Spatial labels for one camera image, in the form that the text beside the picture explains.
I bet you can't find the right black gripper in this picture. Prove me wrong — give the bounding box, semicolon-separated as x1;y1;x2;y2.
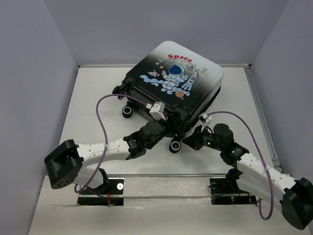
182;124;224;151

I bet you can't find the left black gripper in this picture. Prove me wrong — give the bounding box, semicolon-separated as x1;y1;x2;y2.
145;114;186;150

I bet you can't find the black suitcase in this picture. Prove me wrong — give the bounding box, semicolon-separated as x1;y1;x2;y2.
112;41;224;153

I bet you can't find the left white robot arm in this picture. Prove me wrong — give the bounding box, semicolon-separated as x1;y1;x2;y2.
44;117;184;193

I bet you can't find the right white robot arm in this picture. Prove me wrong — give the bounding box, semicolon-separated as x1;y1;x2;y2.
182;124;313;230

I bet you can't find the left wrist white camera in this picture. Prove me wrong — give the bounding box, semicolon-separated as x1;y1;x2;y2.
149;102;166;120

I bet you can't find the wrist white camera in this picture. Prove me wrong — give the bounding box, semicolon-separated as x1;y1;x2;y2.
149;102;166;120
199;113;212;132

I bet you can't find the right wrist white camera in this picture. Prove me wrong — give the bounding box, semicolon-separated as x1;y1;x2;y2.
199;113;212;132

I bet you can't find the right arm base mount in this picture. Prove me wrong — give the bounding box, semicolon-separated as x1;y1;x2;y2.
207;169;258;206

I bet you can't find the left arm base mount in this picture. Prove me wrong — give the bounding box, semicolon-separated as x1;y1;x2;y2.
77;168;125;207

